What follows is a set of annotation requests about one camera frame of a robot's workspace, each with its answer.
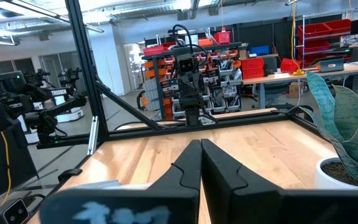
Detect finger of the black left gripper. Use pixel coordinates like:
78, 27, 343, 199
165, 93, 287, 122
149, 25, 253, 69
192, 73, 206, 97
180, 74, 193, 98

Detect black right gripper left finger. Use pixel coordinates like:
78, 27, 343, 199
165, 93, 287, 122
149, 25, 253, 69
39, 139, 203, 224

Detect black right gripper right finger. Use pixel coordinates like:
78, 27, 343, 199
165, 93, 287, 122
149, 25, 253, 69
200, 138, 358, 224

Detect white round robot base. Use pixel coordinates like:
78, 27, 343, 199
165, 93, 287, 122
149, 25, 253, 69
56, 106, 85, 124

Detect shelf rack with parts bins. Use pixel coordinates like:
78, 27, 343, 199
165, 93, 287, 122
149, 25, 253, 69
140, 42, 243, 121

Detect small red bin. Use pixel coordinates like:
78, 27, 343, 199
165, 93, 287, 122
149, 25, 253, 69
213, 30, 231, 45

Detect stacked red bins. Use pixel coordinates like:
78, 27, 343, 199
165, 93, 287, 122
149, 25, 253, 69
241, 57, 265, 80

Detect blue storage bin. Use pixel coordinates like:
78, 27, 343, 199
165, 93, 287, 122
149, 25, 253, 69
249, 45, 270, 57

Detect white round plant pot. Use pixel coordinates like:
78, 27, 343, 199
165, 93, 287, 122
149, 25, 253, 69
314, 156, 358, 191

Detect red bin on desk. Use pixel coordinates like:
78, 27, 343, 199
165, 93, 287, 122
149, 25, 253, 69
280, 58, 301, 75

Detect brown cardboard box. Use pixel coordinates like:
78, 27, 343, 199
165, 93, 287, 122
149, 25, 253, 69
288, 81, 305, 99

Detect green artificial snake plant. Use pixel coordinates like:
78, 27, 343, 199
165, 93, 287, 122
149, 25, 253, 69
290, 70, 358, 182

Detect grey laptop with orange sticker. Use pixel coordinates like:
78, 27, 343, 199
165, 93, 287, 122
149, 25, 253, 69
318, 58, 345, 73

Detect long wooden desk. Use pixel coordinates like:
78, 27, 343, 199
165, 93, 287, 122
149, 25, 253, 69
242, 61, 358, 110

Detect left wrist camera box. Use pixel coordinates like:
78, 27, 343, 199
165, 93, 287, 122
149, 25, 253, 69
178, 54, 200, 76

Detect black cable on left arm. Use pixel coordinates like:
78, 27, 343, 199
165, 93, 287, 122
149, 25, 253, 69
170, 24, 209, 78

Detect silver frame plate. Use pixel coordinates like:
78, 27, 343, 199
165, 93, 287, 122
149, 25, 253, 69
86, 115, 101, 156

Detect black aluminium rig frame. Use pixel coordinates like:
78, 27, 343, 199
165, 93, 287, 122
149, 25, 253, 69
35, 0, 332, 151

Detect yellow cable with plug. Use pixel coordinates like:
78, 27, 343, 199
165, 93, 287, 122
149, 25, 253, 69
290, 0, 306, 77

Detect black edge bracket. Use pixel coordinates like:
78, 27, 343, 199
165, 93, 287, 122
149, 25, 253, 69
57, 167, 83, 184

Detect wire shelf with red bins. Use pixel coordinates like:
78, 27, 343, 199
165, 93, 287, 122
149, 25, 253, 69
296, 14, 352, 63

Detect black stereo camera box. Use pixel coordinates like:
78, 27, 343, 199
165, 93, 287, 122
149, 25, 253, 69
0, 190, 32, 224

